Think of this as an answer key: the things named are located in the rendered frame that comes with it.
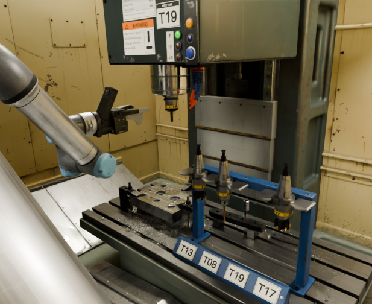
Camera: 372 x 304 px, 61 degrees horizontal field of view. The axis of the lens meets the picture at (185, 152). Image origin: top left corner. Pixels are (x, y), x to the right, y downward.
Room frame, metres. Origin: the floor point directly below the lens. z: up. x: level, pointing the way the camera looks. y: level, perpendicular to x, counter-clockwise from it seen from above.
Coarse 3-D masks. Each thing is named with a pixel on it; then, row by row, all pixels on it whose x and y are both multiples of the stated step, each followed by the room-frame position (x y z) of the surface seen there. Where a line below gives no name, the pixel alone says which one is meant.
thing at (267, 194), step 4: (260, 192) 0.91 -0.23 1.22; (264, 192) 0.91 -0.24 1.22; (268, 192) 0.91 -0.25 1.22; (272, 192) 0.91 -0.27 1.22; (256, 196) 0.90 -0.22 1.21; (260, 196) 0.89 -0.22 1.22; (264, 196) 0.89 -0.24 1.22; (268, 196) 0.89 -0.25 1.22; (272, 196) 0.88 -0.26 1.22; (268, 200) 0.87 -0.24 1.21
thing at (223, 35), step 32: (160, 0) 1.04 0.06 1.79; (224, 0) 1.03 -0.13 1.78; (256, 0) 1.16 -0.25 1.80; (288, 0) 1.33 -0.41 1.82; (160, 32) 1.04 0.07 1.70; (224, 32) 1.03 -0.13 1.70; (256, 32) 1.17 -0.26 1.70; (288, 32) 1.35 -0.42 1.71; (128, 64) 1.17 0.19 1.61; (160, 64) 1.06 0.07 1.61
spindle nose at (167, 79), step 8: (152, 72) 1.27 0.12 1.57; (160, 72) 1.24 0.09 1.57; (168, 72) 1.23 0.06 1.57; (176, 72) 1.24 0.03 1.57; (184, 72) 1.26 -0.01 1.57; (152, 80) 1.27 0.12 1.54; (160, 80) 1.24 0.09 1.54; (168, 80) 1.23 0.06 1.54; (176, 80) 1.23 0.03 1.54; (184, 80) 1.26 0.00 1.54; (152, 88) 1.27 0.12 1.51; (160, 88) 1.24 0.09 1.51; (168, 88) 1.23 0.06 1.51; (176, 88) 1.23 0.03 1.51; (184, 88) 1.25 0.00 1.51
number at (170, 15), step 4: (172, 8) 1.00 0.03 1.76; (176, 8) 0.99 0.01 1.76; (168, 12) 1.02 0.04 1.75; (172, 12) 1.00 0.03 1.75; (176, 12) 0.99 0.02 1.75; (168, 16) 1.02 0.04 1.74; (172, 16) 1.00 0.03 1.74; (176, 16) 0.99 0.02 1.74; (168, 20) 1.02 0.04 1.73; (172, 20) 1.00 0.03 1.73; (176, 20) 0.99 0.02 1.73; (168, 24) 1.02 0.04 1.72; (172, 24) 1.00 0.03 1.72
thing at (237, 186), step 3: (237, 180) 1.02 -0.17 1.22; (234, 183) 0.99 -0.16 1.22; (237, 183) 0.99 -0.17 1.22; (240, 183) 0.99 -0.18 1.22; (243, 183) 0.99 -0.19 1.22; (246, 183) 0.99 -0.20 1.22; (228, 186) 0.97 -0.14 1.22; (231, 186) 0.97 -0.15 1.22; (234, 186) 0.97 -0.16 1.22; (237, 186) 0.97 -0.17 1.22; (240, 186) 0.96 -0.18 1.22; (243, 186) 0.96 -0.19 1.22; (246, 186) 0.97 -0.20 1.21; (231, 189) 0.95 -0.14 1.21; (234, 189) 0.95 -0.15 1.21; (237, 189) 0.95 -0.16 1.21; (240, 189) 0.95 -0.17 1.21
